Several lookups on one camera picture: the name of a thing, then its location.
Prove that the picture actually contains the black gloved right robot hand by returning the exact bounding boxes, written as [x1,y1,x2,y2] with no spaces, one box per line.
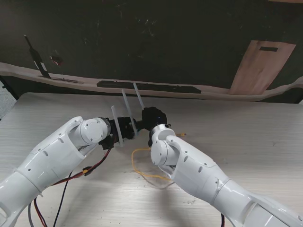
[141,106,169,132]

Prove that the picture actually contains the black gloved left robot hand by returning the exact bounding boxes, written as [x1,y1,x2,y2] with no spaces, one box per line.
[109,116,138,140]

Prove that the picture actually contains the dark router with white antennas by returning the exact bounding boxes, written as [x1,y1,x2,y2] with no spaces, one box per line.
[111,82,148,147]

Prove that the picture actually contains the yellow Ethernet cable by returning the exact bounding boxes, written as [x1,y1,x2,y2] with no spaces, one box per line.
[131,132,187,182]

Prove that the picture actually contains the flat grey metal strip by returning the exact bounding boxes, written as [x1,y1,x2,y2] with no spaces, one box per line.
[36,74,85,85]

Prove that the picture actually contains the small dark red object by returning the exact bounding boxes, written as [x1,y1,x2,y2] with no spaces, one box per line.
[49,55,64,67]

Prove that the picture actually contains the black stick tool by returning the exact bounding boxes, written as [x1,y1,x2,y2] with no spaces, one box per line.
[23,35,52,79]

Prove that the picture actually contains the light wooden board with slot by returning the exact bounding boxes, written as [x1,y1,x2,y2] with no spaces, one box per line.
[229,40,297,96]

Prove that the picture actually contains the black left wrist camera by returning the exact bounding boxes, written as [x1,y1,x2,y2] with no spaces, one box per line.
[98,134,118,150]

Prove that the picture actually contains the left arm red black wires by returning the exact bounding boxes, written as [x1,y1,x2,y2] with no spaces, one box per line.
[28,148,113,227]

